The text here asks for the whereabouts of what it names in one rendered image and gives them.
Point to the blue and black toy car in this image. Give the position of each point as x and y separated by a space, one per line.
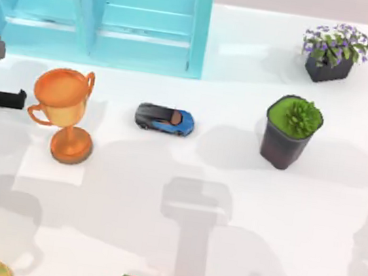
166 119

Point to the green plant in dark pot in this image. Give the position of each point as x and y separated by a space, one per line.
287 135

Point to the light blue rack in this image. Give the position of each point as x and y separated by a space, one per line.
145 19

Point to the bronze trophy cup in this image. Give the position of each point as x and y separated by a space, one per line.
61 107

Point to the purple flowers in black pot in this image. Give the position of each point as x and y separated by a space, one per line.
333 52

